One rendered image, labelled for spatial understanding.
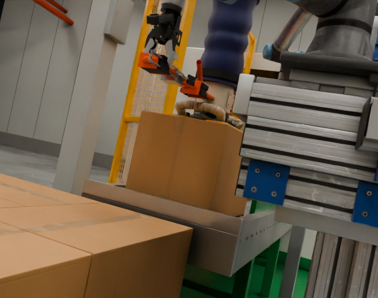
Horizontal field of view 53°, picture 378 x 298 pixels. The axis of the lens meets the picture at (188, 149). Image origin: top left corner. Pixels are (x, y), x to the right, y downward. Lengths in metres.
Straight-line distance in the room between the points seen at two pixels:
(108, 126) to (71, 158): 9.23
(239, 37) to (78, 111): 1.25
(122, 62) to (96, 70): 9.45
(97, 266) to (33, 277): 0.19
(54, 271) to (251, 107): 0.51
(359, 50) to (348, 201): 0.31
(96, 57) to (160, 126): 1.14
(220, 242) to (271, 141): 0.67
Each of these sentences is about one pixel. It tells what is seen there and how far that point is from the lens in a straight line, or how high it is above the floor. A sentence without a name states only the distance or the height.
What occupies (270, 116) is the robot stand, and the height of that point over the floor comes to 0.91.
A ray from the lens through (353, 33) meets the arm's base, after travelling 0.89.
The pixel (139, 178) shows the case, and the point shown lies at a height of 0.66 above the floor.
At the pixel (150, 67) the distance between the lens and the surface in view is 1.29.
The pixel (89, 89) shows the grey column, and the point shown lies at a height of 1.10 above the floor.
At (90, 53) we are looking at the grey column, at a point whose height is 1.34.
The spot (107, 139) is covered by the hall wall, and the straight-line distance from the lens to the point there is 11.79.
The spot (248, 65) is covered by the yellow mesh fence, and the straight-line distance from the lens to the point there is 3.93.
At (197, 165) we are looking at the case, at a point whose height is 0.77.
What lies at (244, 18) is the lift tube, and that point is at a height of 1.48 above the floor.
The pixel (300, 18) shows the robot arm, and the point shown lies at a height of 1.47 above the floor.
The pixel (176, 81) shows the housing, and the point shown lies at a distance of 1.41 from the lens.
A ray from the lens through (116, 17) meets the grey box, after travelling 2.69.
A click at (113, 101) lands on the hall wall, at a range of 11.88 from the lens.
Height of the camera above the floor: 0.79
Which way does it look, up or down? 1 degrees up
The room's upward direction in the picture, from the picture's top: 12 degrees clockwise
